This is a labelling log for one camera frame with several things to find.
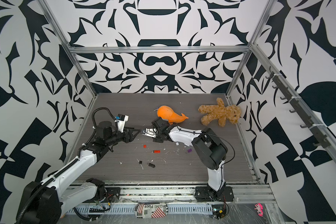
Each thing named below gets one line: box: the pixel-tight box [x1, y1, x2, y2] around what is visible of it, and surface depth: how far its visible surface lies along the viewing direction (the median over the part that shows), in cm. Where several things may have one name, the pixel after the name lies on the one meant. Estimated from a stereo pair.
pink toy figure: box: [253, 203, 264, 217], surface depth 71 cm
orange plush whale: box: [156, 105, 189, 124], surface depth 103 cm
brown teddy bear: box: [198, 97, 241, 127], surface depth 103 cm
